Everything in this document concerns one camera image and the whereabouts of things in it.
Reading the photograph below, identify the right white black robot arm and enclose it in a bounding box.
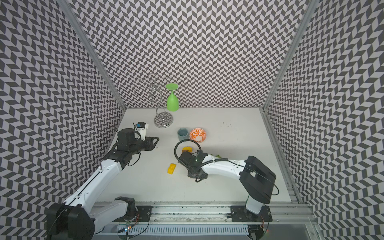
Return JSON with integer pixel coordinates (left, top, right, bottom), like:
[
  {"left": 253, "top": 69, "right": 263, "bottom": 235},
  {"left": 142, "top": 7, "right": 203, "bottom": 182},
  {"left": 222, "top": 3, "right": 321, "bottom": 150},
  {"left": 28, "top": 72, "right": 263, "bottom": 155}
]
[{"left": 176, "top": 151, "right": 276, "bottom": 215}]

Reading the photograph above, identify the orange white patterned bowl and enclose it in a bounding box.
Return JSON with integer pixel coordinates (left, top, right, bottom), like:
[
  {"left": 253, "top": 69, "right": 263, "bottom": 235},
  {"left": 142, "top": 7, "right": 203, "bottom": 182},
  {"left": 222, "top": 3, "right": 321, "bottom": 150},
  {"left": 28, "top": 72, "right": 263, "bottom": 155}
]
[{"left": 189, "top": 128, "right": 207, "bottom": 143}]

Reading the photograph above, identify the green plastic wine glass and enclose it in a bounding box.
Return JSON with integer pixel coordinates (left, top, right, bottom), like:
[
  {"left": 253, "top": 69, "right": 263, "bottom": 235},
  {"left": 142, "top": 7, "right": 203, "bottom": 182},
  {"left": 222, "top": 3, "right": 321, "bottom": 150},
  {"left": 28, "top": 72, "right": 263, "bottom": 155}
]
[{"left": 166, "top": 83, "right": 179, "bottom": 112}]

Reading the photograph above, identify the yellow long lego brick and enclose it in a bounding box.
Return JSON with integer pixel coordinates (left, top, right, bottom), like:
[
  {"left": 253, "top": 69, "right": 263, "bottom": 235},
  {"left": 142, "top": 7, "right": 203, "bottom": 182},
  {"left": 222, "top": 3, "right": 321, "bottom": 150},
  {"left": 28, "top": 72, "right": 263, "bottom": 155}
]
[{"left": 167, "top": 163, "right": 177, "bottom": 175}]

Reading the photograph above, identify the yellow curved lego brick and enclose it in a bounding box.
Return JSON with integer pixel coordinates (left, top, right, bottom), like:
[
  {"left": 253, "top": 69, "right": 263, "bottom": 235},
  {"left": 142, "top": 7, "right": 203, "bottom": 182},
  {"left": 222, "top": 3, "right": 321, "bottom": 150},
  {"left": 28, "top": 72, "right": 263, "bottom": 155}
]
[{"left": 182, "top": 147, "right": 193, "bottom": 153}]

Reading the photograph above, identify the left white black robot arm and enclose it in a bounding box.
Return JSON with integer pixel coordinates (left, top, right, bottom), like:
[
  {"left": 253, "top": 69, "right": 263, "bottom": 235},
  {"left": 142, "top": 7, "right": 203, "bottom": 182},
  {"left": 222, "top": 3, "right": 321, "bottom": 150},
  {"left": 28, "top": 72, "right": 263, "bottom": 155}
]
[{"left": 45, "top": 127, "right": 160, "bottom": 240}]

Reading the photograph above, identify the white slotted cable duct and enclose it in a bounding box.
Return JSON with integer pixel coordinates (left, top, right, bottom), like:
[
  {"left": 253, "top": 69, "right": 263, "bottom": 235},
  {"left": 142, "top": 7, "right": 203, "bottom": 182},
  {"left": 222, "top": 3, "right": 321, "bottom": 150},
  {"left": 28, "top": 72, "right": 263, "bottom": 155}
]
[{"left": 99, "top": 225, "right": 249, "bottom": 237}]

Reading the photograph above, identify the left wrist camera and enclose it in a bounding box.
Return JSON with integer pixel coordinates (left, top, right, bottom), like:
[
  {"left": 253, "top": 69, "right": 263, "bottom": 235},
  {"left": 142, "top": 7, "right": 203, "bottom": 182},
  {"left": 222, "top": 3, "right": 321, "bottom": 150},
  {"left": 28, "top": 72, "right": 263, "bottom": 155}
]
[{"left": 136, "top": 122, "right": 149, "bottom": 141}]

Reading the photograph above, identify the grey blue ceramic cup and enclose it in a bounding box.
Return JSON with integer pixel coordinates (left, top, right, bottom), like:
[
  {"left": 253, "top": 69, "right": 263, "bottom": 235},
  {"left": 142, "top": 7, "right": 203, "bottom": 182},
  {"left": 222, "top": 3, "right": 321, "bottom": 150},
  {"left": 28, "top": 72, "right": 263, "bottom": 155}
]
[{"left": 177, "top": 128, "right": 190, "bottom": 141}]

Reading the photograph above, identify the chrome wire glass rack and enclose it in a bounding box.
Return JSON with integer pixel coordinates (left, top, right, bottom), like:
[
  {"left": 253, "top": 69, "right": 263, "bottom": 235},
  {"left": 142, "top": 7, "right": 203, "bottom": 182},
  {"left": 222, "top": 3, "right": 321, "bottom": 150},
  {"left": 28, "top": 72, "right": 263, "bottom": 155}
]
[{"left": 134, "top": 74, "right": 174, "bottom": 129}]

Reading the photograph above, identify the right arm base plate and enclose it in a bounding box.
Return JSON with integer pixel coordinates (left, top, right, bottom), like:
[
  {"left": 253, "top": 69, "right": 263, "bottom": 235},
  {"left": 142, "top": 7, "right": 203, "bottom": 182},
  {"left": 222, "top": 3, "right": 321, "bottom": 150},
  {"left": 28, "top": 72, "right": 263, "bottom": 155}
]
[{"left": 230, "top": 205, "right": 273, "bottom": 223}]

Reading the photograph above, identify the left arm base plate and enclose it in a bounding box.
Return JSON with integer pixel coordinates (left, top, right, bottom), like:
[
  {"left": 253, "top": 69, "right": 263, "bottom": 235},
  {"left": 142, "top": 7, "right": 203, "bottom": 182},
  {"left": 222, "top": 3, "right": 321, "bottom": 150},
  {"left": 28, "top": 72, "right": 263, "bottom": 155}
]
[{"left": 114, "top": 206, "right": 153, "bottom": 223}]

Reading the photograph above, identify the aluminium front rail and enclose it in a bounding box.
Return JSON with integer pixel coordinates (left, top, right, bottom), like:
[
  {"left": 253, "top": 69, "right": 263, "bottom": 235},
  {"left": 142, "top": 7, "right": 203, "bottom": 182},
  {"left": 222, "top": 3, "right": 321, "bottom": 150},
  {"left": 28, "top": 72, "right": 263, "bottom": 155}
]
[{"left": 67, "top": 201, "right": 317, "bottom": 226}]

